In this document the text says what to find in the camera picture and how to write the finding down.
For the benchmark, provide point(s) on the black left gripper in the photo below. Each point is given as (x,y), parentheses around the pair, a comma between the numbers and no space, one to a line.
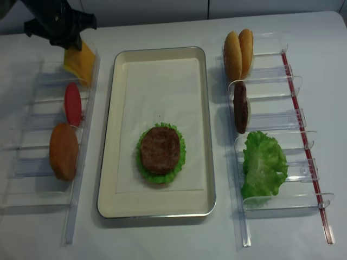
(57,22)

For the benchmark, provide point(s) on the yellow cheese slice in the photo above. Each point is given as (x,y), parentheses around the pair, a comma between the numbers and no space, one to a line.
(84,76)
(79,60)

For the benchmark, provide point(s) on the yellow cheese slice in rack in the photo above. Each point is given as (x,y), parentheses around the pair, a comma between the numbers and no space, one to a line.
(84,76)

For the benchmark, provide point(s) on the red tomato slice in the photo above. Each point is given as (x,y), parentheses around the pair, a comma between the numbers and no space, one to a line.
(72,105)

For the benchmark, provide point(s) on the brown meat patty on tray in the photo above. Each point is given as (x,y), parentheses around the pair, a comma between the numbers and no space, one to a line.
(160,150)

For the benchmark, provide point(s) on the green lettuce under patty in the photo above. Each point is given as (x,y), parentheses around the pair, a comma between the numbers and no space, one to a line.
(169,177)

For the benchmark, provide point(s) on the upright brown meat patty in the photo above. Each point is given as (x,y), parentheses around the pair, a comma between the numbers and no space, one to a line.
(240,107)

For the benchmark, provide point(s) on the green lettuce leaf in rack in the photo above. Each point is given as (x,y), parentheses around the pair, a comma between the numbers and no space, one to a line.
(265,166)

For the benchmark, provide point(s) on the white paper liner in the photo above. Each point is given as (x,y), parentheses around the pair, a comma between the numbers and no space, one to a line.
(163,91)

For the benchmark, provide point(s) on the brown top bun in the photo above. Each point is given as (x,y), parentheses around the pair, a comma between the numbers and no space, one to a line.
(63,151)

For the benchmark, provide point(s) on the clear acrylic left rack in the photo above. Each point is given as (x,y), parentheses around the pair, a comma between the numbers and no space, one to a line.
(32,99)

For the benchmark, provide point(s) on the clear acrylic rack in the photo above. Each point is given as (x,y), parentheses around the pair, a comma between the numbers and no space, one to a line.
(32,99)
(272,91)

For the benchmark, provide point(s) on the front bun half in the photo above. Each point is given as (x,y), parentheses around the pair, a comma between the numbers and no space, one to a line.
(232,56)

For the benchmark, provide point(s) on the bun half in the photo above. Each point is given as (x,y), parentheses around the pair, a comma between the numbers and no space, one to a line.
(246,45)
(232,56)

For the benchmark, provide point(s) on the rear bun half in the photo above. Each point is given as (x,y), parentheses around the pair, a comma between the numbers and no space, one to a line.
(246,45)

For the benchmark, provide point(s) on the cream metal tray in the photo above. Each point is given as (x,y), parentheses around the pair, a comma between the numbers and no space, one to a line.
(182,203)

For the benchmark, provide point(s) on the clear acrylic right rack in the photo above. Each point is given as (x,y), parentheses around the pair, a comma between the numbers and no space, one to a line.
(272,91)

